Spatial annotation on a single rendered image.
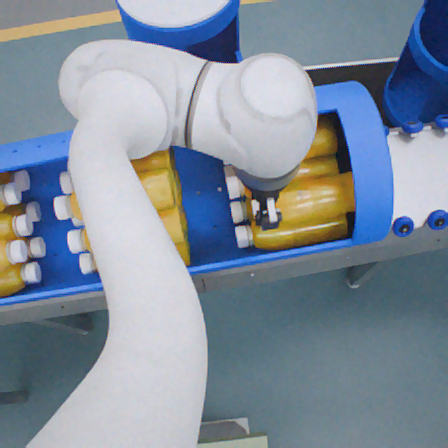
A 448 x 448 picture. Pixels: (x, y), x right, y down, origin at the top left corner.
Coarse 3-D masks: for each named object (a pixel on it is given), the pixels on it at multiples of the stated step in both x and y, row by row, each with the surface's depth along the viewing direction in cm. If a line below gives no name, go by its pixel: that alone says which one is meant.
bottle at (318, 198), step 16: (336, 176) 96; (288, 192) 95; (304, 192) 94; (320, 192) 94; (336, 192) 94; (352, 192) 94; (288, 208) 94; (304, 208) 94; (320, 208) 94; (336, 208) 95; (352, 208) 95; (288, 224) 97
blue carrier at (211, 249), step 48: (336, 96) 90; (48, 144) 91; (384, 144) 85; (48, 192) 112; (192, 192) 113; (384, 192) 87; (48, 240) 112; (192, 240) 110; (336, 240) 103; (48, 288) 104; (96, 288) 95
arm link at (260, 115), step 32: (224, 64) 61; (256, 64) 55; (288, 64) 55; (224, 96) 56; (256, 96) 54; (288, 96) 54; (192, 128) 60; (224, 128) 58; (256, 128) 55; (288, 128) 55; (224, 160) 64; (256, 160) 60; (288, 160) 61
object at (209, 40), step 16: (240, 0) 124; (128, 16) 118; (224, 16) 119; (128, 32) 127; (144, 32) 119; (160, 32) 117; (176, 32) 117; (192, 32) 118; (208, 32) 120; (224, 32) 159; (176, 48) 123; (192, 48) 173; (208, 48) 172; (224, 48) 168
